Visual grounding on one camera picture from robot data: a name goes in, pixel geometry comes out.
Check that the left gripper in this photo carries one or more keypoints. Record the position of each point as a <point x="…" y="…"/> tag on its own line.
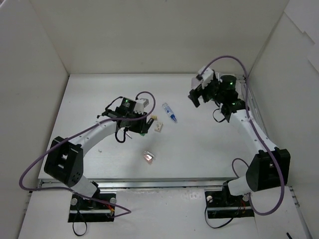
<point x="140" y="125"/>

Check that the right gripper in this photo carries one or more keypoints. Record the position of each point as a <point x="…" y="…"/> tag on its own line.
<point x="199" y="94"/>

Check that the clear blue glue bottle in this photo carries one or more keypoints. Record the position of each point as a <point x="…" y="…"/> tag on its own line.
<point x="169" y="112"/>

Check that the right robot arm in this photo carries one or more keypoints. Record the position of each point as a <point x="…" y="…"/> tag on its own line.
<point x="269" y="167"/>

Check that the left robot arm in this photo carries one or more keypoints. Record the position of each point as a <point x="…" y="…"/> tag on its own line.
<point x="65" y="160"/>

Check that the white desk organizer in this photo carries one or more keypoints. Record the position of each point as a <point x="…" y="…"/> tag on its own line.
<point x="238" y="85"/>

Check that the white staples box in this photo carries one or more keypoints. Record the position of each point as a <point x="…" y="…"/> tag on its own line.
<point x="158" y="126"/>

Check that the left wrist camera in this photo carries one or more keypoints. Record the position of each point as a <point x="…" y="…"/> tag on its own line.
<point x="140" y="105"/>

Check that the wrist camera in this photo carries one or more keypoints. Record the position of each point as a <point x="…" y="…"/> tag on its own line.
<point x="140" y="105"/>
<point x="205" y="76"/>

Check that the black handled scissors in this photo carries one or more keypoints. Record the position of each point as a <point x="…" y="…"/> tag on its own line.
<point x="126" y="133"/>

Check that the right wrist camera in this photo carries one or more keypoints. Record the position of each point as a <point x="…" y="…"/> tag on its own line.
<point x="205" y="76"/>

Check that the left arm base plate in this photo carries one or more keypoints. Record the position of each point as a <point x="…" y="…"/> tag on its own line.
<point x="83" y="210"/>

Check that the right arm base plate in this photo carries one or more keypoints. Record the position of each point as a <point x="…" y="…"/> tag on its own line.
<point x="221" y="205"/>

